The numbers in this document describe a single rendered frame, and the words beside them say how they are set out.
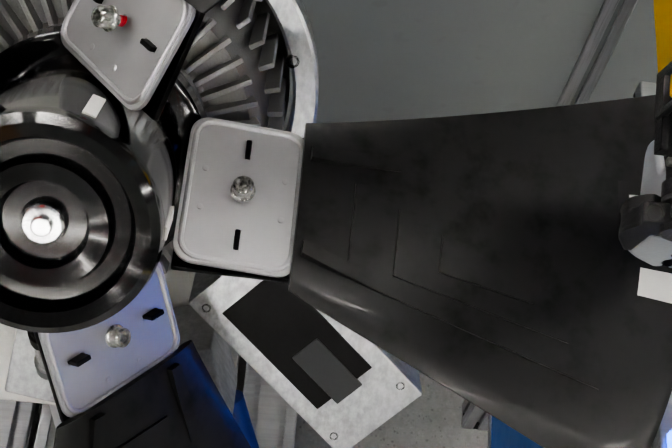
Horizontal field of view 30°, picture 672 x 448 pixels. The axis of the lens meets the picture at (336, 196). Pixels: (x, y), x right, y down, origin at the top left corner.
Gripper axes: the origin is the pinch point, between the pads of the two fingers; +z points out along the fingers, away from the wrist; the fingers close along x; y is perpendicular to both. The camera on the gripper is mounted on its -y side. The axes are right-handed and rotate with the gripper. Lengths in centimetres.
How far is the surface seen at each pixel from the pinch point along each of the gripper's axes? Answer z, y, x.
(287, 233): 1.8, -0.6, 19.9
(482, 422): 121, -3, -15
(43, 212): -3.1, -1.9, 32.0
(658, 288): 3.8, -0.9, -1.2
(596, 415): 3.8, -8.3, 1.9
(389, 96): 110, 41, 5
